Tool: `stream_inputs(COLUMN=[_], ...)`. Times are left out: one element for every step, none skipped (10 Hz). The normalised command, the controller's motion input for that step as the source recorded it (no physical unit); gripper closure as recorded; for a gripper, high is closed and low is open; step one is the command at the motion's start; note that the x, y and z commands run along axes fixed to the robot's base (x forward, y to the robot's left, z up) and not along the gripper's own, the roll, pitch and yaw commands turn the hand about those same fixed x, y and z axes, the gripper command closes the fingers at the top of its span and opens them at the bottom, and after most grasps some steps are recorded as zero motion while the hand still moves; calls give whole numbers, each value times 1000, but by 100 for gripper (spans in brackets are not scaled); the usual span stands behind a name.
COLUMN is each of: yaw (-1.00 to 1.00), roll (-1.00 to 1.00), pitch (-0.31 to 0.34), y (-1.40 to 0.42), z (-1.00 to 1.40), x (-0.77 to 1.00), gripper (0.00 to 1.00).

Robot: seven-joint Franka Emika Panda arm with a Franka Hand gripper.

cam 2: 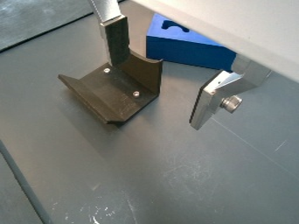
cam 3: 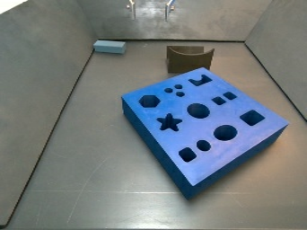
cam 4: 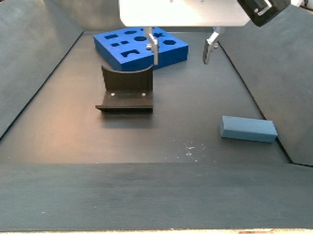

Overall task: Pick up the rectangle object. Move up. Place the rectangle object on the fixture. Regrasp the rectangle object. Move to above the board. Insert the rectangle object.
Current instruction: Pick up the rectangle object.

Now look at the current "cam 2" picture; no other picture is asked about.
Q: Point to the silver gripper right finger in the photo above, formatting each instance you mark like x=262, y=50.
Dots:
x=219, y=92

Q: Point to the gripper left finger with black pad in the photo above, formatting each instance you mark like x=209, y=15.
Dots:
x=114, y=29

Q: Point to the blue shape sorting board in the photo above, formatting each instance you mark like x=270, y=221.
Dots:
x=174, y=43

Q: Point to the black curved fixture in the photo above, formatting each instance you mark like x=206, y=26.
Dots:
x=117, y=91

